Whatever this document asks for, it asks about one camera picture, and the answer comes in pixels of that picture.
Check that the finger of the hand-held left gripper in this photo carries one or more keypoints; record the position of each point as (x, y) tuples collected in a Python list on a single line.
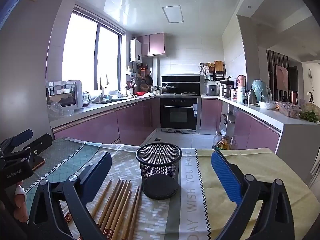
[(22, 135), (43, 140)]

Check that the steel thermos flask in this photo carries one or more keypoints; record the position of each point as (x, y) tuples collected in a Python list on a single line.
[(252, 97)]

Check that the black mesh holder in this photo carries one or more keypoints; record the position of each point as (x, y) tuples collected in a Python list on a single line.
[(160, 180)]

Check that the clear plastic container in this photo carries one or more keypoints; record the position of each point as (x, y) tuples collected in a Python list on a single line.
[(288, 110)]

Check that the black dish rack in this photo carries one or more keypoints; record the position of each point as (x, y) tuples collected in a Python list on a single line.
[(212, 75)]

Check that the knife rack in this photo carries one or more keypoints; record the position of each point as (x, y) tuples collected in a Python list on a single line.
[(230, 117)]

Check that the dark smartphone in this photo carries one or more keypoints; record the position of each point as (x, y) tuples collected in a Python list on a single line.
[(40, 165)]

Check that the pink base cabinets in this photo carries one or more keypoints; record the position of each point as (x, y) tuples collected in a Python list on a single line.
[(252, 130), (100, 125)]

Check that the white toaster oven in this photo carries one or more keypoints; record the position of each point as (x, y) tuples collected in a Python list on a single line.
[(63, 95)]

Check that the green leafy vegetables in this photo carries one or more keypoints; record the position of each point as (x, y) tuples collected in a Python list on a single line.
[(310, 117)]

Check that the hanging frying pan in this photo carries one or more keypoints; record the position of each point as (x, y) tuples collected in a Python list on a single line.
[(149, 80)]

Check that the steel stock pot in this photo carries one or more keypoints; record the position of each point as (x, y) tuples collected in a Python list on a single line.
[(226, 91)]

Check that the bunch of wooden chopsticks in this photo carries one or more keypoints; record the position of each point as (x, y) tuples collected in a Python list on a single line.
[(117, 205)]

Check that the built-in black oven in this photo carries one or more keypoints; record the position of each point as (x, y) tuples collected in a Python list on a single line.
[(178, 115)]

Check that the wooden cutting board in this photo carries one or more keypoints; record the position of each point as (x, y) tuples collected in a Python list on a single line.
[(219, 66)]

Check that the ceiling light panel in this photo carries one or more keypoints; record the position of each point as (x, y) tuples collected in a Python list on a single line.
[(172, 14)]

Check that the yellow cooking oil bottle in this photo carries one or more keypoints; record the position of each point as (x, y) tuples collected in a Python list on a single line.
[(223, 143)]

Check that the black wok with lid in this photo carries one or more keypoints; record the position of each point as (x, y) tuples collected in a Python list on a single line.
[(168, 88)]

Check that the white kitchen countertop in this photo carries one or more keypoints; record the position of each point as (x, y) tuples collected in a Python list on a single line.
[(82, 110), (295, 135)]

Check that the silver rice cooker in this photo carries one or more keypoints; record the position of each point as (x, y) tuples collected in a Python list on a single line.
[(212, 89)]

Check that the framed wall picture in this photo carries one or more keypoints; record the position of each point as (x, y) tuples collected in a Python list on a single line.
[(281, 77)]

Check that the pink wall cabinet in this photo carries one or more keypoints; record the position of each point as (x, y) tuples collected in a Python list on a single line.
[(152, 44)]

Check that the white bowl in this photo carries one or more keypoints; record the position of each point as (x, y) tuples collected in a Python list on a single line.
[(267, 105)]

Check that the white water heater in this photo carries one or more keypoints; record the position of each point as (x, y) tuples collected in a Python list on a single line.
[(135, 51)]

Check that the patterned tablecloth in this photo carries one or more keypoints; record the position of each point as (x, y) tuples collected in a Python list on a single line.
[(262, 160)]

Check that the black range hood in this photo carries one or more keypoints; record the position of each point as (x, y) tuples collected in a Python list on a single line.
[(187, 78)]

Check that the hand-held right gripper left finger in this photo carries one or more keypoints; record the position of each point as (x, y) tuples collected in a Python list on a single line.
[(98, 172)]

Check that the clear plastic bag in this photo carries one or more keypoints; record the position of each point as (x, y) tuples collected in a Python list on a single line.
[(56, 110)]

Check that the kitchen window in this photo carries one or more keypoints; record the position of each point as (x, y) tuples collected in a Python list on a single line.
[(80, 50)]

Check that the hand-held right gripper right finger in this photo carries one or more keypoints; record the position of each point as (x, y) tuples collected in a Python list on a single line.
[(225, 175)]

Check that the teal kitchen appliance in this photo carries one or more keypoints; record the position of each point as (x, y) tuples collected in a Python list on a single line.
[(260, 90)]

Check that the copper tumbler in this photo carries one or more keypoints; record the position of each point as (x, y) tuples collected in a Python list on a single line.
[(293, 97)]

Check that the person's left hand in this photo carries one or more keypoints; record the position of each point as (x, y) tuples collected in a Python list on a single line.
[(21, 205)]

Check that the grey refrigerator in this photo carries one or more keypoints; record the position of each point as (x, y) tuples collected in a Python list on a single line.
[(27, 67)]

